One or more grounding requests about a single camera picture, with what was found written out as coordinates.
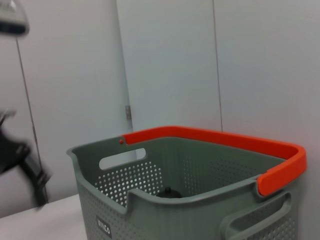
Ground grey perforated plastic storage bin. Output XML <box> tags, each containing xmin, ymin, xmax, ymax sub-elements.
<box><xmin>66</xmin><ymin>136</ymin><xmax>301</xmax><ymax>240</ymax></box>

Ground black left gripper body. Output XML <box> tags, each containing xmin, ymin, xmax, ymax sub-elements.
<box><xmin>0</xmin><ymin>123</ymin><xmax>32</xmax><ymax>176</ymax></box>

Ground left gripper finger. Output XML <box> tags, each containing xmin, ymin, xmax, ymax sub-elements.
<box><xmin>22</xmin><ymin>152</ymin><xmax>53</xmax><ymax>208</ymax></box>

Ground orange bin carry handle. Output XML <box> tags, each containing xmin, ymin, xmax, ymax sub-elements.
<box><xmin>119</xmin><ymin>125</ymin><xmax>307</xmax><ymax>196</ymax></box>

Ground black clay teapot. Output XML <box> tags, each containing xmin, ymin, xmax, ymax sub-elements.
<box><xmin>157</xmin><ymin>186</ymin><xmax>182</xmax><ymax>198</ymax></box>

